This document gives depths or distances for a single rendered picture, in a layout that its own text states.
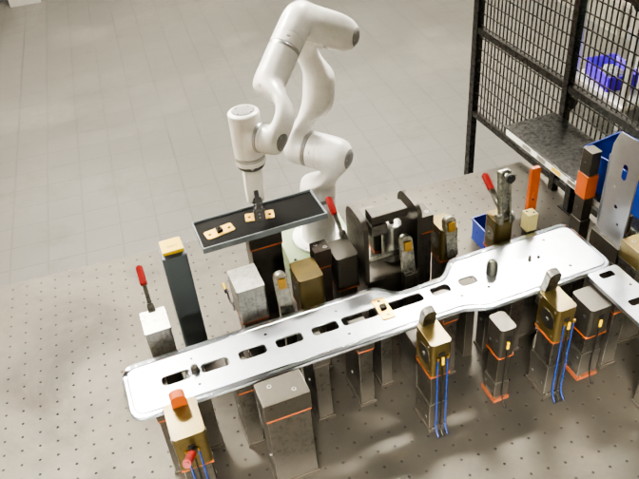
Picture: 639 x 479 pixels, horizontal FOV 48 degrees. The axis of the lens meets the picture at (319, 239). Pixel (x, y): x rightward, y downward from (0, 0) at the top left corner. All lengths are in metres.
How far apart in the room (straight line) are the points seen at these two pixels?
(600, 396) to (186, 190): 2.87
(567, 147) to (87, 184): 3.02
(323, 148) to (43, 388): 1.15
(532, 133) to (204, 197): 2.21
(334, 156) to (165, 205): 2.17
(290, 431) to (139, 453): 0.50
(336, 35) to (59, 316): 1.34
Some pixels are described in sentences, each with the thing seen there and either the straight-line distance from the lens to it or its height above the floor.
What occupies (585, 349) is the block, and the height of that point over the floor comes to 0.82.
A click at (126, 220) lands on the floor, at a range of 4.26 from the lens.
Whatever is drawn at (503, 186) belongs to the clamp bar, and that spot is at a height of 1.16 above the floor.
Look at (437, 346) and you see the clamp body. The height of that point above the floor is 1.04.
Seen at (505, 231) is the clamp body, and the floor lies 1.01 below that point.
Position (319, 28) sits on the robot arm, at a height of 1.60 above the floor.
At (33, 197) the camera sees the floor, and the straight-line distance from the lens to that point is 4.72.
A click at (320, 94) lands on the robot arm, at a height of 1.37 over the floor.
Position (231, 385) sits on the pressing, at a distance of 1.85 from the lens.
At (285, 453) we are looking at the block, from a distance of 1.91.
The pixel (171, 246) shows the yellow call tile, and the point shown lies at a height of 1.16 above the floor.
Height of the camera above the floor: 2.38
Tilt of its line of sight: 38 degrees down
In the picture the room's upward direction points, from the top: 5 degrees counter-clockwise
